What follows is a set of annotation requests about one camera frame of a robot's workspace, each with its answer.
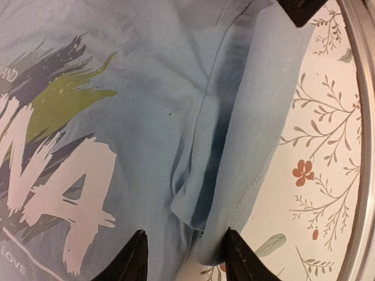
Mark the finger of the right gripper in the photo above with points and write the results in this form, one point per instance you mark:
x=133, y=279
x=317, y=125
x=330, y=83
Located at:
x=301, y=11

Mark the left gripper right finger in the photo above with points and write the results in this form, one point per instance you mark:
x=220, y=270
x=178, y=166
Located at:
x=242, y=264

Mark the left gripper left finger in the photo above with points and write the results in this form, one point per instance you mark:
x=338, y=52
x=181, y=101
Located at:
x=131, y=263

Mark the light blue printed t-shirt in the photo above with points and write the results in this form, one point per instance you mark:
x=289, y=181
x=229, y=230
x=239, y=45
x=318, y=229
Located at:
x=125, y=115

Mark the floral patterned table mat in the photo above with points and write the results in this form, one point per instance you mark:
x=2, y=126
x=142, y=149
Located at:
x=301, y=223

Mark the front aluminium rail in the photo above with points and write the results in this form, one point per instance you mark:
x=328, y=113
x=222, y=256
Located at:
x=358, y=263

